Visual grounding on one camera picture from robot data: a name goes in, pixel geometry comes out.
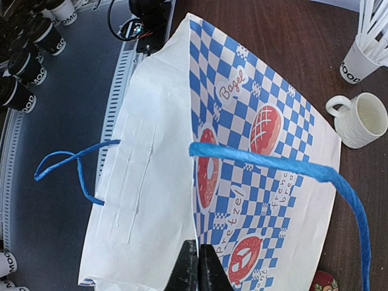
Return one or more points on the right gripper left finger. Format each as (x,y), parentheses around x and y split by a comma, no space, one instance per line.
(184,275)

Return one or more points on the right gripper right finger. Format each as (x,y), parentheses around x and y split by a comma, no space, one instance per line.
(212,276)

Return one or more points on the blue checkered paper bag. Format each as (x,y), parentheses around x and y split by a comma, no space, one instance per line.
(212,145)

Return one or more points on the red floral plate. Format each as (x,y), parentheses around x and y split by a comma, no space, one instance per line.
(323,281)

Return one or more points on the white ceramic mug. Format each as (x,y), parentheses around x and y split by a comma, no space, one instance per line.
(358,121)

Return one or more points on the black paper cup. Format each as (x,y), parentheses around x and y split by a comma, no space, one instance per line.
(16,96)
(23,65)
(45,35)

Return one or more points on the white paper cup with straws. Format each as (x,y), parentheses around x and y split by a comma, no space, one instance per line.
(359,62)

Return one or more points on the aluminium front rail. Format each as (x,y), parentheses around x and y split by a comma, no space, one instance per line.
(74,110)

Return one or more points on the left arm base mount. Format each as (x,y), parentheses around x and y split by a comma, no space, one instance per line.
(149,27)

